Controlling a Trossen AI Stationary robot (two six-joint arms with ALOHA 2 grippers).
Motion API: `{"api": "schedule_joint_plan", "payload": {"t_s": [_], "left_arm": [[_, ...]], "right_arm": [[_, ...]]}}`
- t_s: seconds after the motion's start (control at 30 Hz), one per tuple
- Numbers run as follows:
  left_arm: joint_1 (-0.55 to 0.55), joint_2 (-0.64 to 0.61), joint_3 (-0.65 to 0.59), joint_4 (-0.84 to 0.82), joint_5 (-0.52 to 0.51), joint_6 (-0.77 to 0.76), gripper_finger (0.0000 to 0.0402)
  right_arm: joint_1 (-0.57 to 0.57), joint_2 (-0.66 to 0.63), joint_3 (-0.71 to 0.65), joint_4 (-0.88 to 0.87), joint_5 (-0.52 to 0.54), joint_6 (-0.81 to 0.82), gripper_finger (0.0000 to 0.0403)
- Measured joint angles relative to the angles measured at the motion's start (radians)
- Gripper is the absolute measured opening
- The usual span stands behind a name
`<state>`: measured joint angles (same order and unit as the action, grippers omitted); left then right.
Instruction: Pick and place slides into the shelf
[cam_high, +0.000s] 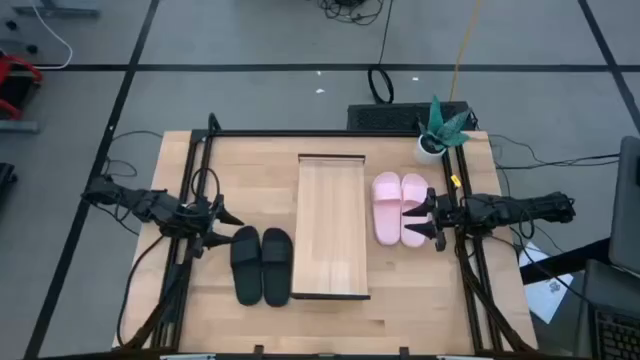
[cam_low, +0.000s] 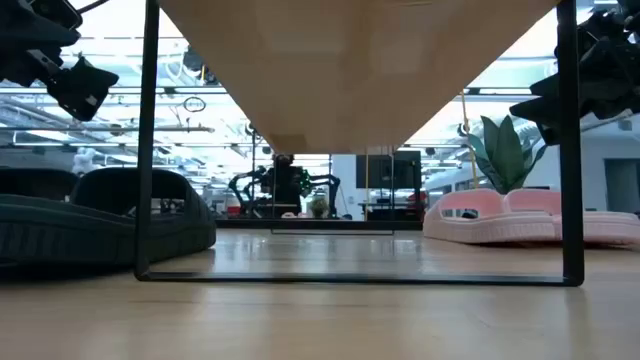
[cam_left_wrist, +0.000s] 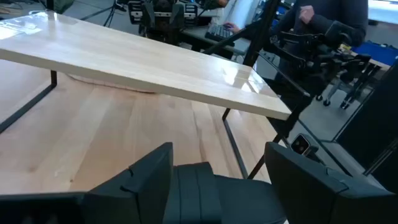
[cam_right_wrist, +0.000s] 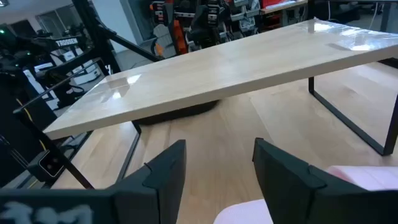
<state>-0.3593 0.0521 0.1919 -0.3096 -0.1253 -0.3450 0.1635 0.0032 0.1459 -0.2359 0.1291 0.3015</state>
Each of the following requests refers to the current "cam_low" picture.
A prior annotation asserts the black rubber slide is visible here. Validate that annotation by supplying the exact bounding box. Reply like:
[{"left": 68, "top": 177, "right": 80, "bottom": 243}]
[{"left": 0, "top": 167, "right": 218, "bottom": 266}]

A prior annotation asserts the black ceiling-hung equipment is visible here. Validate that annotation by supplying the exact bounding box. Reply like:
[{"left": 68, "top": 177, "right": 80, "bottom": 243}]
[{"left": 182, "top": 45, "right": 220, "bottom": 85}]

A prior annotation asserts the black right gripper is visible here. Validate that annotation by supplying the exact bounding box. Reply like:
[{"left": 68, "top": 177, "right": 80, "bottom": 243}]
[{"left": 509, "top": 0, "right": 640, "bottom": 147}]

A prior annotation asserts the black background desk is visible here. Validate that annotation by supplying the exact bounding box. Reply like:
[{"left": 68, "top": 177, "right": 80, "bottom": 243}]
[{"left": 357, "top": 199, "right": 426, "bottom": 222}]

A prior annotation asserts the black hanging cable loop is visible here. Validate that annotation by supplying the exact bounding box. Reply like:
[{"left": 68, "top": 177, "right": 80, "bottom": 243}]
[{"left": 182, "top": 95, "right": 208, "bottom": 114}]

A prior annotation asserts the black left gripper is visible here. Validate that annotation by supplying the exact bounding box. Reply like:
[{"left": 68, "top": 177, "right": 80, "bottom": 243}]
[{"left": 0, "top": 0, "right": 121, "bottom": 123}]

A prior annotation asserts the black background monitor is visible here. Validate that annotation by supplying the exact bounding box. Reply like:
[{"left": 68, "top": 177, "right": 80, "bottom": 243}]
[{"left": 355, "top": 150, "right": 423, "bottom": 190}]

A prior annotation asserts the green plant in white pot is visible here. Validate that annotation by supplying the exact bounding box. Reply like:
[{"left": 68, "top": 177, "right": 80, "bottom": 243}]
[{"left": 467, "top": 114, "right": 550, "bottom": 195}]

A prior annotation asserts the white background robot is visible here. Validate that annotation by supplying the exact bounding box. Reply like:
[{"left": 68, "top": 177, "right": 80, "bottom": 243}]
[{"left": 71, "top": 147, "right": 97, "bottom": 177}]

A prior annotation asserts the black background stand pole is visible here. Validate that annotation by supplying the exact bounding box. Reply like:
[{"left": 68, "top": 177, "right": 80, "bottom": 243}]
[{"left": 247, "top": 122, "right": 261, "bottom": 217}]

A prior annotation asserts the yellow hanging cable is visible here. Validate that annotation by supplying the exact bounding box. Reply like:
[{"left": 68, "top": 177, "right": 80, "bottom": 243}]
[{"left": 459, "top": 92, "right": 480, "bottom": 190}]

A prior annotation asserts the thin yellow vertical pole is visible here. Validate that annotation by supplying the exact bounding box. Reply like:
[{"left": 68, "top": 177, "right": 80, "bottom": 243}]
[{"left": 364, "top": 152, "right": 371, "bottom": 221}]

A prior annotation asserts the wooden shelf with black frame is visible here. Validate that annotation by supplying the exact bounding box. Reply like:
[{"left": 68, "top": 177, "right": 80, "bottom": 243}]
[{"left": 133, "top": 0, "right": 585, "bottom": 288}]

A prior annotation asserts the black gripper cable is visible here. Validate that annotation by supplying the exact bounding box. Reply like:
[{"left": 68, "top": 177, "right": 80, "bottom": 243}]
[{"left": 77, "top": 0, "right": 111, "bottom": 15}]

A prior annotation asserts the small background potted plant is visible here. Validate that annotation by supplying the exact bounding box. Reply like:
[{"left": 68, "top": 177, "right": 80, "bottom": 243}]
[{"left": 309, "top": 196, "right": 330, "bottom": 220}]

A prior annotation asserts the person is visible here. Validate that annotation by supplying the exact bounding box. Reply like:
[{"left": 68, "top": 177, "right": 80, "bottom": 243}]
[{"left": 271, "top": 153, "right": 312, "bottom": 217}]

